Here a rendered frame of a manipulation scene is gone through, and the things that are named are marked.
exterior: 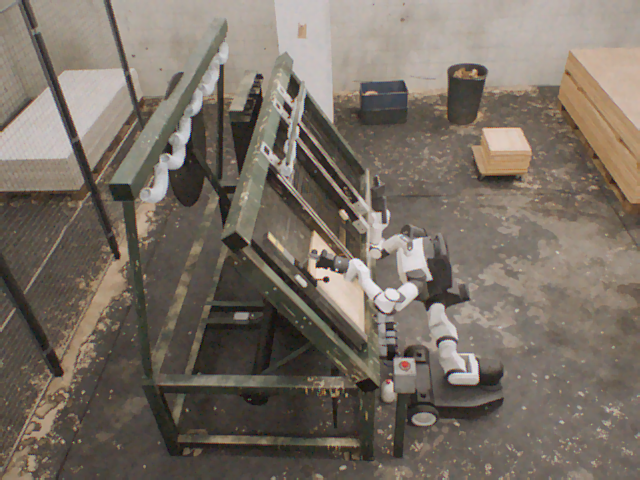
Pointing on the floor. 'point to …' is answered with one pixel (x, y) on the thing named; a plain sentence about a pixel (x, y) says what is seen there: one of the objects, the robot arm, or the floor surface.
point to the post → (400, 424)
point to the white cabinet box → (308, 46)
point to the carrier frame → (168, 423)
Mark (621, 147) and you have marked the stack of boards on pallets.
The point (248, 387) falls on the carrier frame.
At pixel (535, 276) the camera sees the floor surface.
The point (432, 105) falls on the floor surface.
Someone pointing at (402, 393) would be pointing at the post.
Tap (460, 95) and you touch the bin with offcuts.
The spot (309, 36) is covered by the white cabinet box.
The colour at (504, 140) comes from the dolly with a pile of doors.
